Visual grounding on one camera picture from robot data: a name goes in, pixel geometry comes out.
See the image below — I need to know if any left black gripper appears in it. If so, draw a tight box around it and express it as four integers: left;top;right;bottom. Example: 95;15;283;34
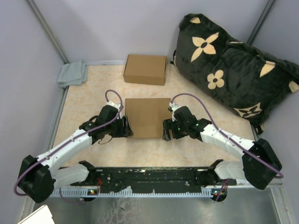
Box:
106;116;134;138

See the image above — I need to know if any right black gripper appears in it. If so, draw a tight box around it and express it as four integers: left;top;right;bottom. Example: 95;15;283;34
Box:
163;118;188;141

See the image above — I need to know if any brown cardboard box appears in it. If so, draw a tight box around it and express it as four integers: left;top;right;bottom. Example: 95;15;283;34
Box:
125;98;171;139
123;54;167;86

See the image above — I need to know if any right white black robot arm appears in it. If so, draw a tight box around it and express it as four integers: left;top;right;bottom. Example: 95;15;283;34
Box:
163;103;282;190

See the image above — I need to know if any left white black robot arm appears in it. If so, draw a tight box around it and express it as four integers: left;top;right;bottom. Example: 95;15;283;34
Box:
14;101;133;203

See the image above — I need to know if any grey folded cloth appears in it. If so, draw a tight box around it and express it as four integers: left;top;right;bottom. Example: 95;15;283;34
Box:
57;60;88;88

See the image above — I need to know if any black plush flower cushion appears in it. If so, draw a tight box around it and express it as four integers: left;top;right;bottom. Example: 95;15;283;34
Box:
172;14;299;133

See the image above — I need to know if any white board corner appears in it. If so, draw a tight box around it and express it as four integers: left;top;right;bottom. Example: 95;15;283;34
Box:
18;205;55;224

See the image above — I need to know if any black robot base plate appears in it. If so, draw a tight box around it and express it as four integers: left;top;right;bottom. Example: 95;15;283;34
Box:
73;165;236;202

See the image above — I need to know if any aluminium rail frame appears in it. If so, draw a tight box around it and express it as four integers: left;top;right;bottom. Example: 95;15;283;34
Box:
20;169;294;224

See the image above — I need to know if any right grey corner post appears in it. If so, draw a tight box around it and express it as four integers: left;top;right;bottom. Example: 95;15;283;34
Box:
247;0;276;45

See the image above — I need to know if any grey corner post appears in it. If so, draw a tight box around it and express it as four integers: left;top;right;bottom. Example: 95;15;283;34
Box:
25;0;70;64
247;0;276;45

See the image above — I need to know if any left grey corner post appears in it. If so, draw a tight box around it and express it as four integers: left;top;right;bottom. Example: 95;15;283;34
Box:
25;0;70;64

